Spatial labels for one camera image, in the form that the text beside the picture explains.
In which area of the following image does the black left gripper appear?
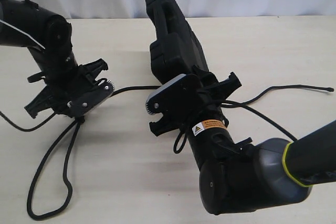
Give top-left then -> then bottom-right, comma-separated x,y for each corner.
24,58 -> 108,118

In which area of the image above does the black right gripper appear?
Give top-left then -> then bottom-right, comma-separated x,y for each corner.
149,72 -> 242,136

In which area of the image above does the black braided rope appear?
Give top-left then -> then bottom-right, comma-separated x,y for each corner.
26,84 -> 334,221

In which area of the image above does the black plastic carrying case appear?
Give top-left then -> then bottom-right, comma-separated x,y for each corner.
145,0 -> 209,84

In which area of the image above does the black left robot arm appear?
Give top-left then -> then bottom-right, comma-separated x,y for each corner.
1,0 -> 114,118

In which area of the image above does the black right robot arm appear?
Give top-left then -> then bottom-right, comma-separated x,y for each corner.
146,73 -> 335,215

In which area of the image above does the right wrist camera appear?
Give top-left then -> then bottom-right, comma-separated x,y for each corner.
145,74 -> 201,114

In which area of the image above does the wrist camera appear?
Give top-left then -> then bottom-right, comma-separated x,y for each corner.
145,74 -> 201,114
66,78 -> 115,118

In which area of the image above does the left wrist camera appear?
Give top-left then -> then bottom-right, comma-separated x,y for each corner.
66,78 -> 115,118

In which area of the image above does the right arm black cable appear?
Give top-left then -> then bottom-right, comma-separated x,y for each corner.
173,98 -> 299,161

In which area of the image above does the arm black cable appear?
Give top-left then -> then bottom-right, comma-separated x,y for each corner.
0,103 -> 61,132
173,98 -> 299,161

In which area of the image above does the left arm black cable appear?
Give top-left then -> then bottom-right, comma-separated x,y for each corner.
0,103 -> 61,132

